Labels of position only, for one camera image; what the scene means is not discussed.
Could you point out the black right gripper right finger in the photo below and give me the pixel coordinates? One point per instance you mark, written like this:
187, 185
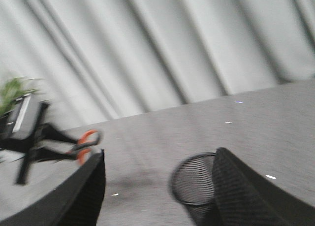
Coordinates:
245, 198

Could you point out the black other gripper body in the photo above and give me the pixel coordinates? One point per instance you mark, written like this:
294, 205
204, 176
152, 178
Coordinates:
17, 131

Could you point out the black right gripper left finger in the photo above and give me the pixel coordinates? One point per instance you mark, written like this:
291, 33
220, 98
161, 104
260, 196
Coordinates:
75, 202

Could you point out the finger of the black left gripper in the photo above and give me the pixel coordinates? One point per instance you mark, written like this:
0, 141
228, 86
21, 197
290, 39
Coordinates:
50, 132
46, 154

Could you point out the orange grey handled scissors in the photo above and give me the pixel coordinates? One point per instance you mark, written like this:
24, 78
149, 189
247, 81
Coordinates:
90, 138

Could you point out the black mesh bucket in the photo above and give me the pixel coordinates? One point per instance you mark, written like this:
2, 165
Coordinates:
191, 185

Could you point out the green plant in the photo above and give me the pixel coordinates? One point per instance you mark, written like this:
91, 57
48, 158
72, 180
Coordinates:
14, 88

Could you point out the grey curtain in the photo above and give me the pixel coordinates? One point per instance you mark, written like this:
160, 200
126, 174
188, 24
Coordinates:
99, 60

